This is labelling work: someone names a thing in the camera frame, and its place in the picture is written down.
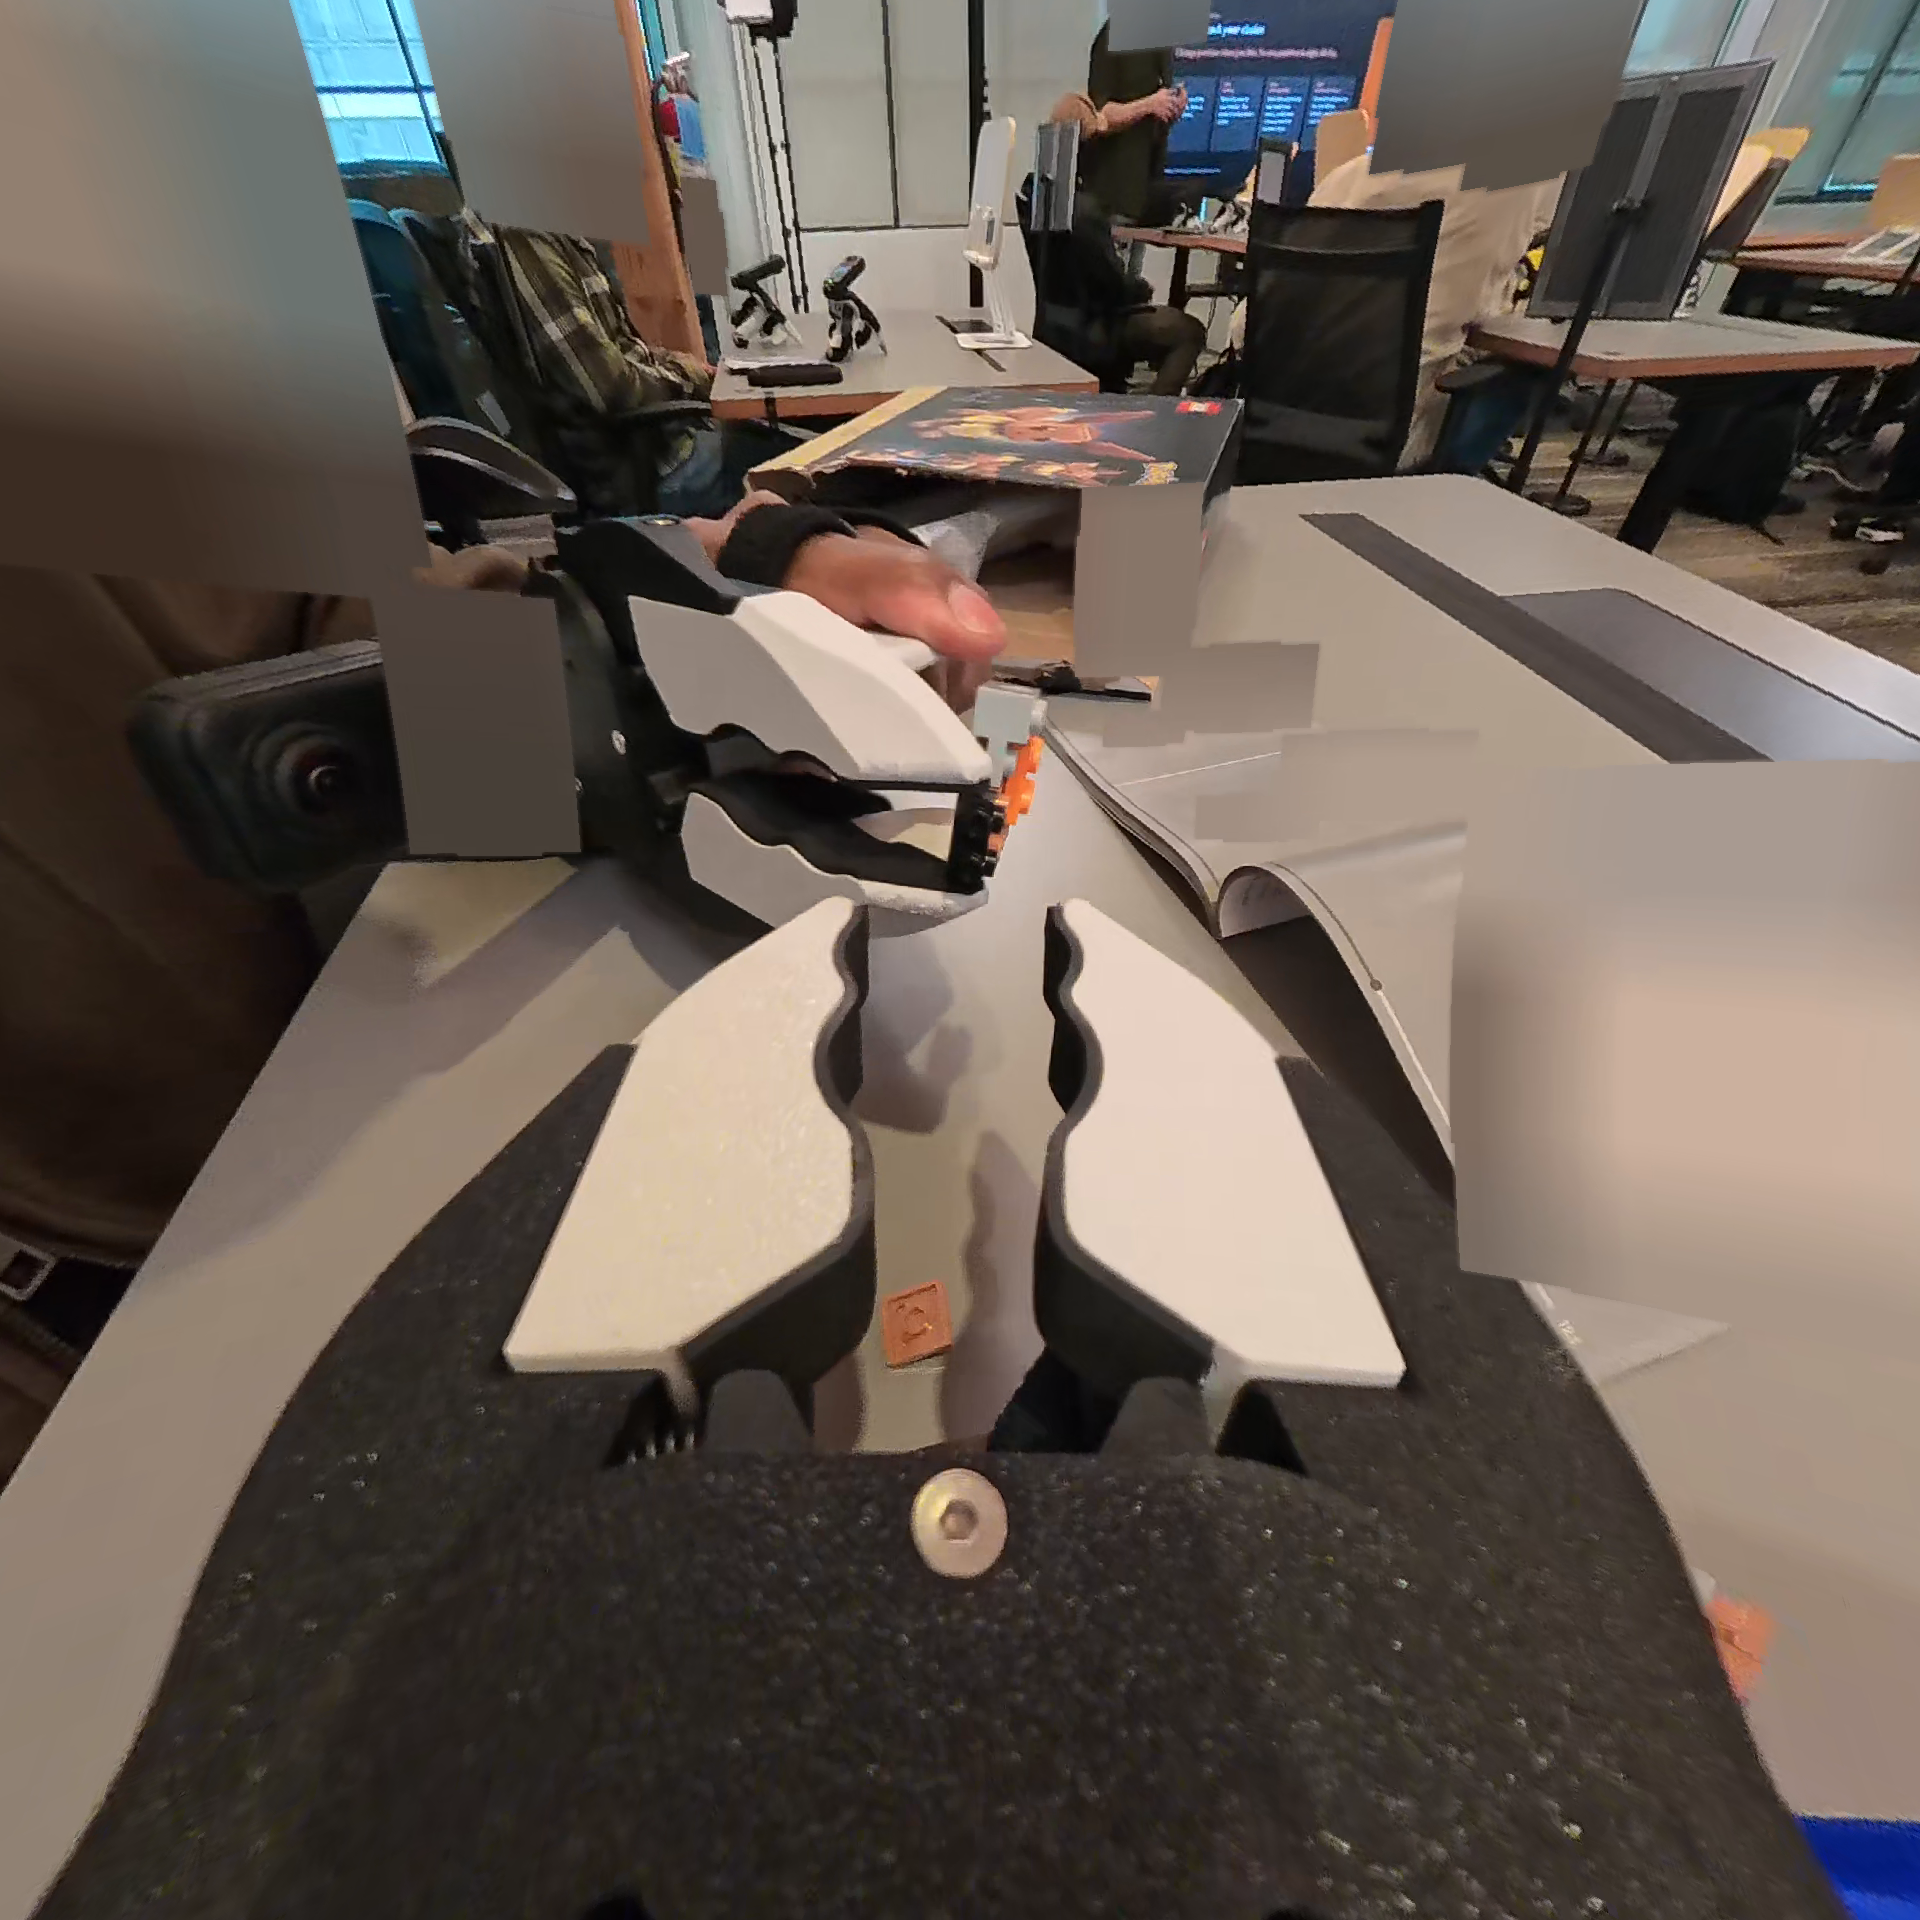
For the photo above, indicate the black curved chair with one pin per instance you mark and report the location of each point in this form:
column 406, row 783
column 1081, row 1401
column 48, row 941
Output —
column 495, row 465

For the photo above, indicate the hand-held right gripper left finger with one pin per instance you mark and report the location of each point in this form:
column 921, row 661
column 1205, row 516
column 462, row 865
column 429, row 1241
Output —
column 704, row 1186

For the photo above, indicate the grey desk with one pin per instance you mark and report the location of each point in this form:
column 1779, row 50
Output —
column 481, row 1021

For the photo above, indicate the grey side table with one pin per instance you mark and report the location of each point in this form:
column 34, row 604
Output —
column 902, row 370

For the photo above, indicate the white tablet stand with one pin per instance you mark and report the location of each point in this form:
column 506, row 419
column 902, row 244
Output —
column 993, row 226

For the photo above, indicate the printed brick set box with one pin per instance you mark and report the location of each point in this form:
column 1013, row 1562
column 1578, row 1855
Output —
column 1050, row 428

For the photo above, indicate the presentation screen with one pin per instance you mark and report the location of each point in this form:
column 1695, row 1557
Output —
column 1277, row 91

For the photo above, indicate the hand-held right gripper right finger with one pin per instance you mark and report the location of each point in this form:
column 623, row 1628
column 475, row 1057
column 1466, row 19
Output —
column 1214, row 1201

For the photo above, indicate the grey hinge brick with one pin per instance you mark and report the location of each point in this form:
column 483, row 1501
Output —
column 1008, row 716

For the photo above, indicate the person's left hand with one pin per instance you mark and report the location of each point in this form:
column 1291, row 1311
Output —
column 915, row 593

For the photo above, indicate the grey monitor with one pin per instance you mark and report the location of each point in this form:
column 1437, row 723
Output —
column 1651, row 195

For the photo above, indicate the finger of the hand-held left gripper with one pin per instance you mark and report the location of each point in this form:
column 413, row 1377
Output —
column 809, row 675
column 779, row 885

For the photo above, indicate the blue storage bin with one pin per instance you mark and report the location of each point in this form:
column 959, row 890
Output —
column 1861, row 1868

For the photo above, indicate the grey instruction booklet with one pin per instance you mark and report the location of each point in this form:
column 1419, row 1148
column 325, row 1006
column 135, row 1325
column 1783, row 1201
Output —
column 1305, row 885

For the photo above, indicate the brown-orange square plate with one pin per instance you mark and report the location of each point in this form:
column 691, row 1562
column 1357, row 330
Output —
column 915, row 1325

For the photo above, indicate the person's brown jacket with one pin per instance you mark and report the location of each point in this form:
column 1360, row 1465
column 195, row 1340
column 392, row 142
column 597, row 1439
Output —
column 90, row 974

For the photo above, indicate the brown-edged office table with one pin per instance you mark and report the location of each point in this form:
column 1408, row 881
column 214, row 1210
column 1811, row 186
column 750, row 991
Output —
column 1695, row 347

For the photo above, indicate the black office chair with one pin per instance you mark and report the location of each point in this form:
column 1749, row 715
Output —
column 1335, row 330

